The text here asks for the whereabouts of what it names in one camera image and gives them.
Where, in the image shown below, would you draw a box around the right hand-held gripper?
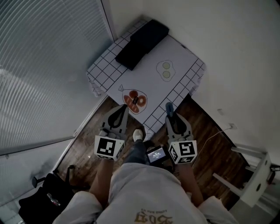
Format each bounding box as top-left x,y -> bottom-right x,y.
165,114 -> 198,165

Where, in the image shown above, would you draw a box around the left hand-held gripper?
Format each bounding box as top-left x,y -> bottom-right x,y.
94,104 -> 130,161

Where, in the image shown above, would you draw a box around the small dark blue-green tool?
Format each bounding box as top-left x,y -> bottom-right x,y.
165,102 -> 175,118

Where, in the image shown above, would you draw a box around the person's right forearm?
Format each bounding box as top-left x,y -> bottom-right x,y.
175,163 -> 204,207

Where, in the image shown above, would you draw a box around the person's left forearm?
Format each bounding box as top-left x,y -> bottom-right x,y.
88,157 -> 116,208

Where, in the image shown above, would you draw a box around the person's white left shoe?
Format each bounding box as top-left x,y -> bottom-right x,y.
133,129 -> 144,142

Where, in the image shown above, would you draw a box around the small black display device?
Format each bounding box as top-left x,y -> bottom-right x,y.
146,146 -> 168,164

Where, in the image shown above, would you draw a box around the blue jeans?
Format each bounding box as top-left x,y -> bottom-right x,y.
123,140 -> 154,165

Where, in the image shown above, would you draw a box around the white checked tablecloth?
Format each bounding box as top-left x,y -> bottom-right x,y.
86,19 -> 207,134

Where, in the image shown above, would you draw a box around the white t-shirt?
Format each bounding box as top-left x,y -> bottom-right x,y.
52,163 -> 239,224

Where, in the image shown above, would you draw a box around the thick black box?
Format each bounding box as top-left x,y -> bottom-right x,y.
130,19 -> 170,55

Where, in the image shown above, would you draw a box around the white wooden stool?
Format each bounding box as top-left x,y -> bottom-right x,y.
212,144 -> 280,208

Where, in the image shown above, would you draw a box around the clear plastic bottle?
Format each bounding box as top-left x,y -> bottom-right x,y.
46,192 -> 61,207

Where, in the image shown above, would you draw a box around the black office chair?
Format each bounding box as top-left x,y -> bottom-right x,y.
18,165 -> 90,224

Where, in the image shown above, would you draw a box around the white cable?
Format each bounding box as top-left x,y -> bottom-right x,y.
196,126 -> 233,155

